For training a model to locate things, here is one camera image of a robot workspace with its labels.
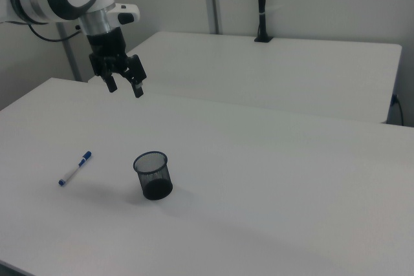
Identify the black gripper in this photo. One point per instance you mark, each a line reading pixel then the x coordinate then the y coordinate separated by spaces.
pixel 106 49

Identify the blue capped white marker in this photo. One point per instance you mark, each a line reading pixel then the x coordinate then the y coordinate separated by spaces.
pixel 75 168

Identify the black mesh pen cup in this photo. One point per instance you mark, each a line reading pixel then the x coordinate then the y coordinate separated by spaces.
pixel 156 185

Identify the white side table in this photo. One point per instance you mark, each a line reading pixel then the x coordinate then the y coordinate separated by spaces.
pixel 258 72

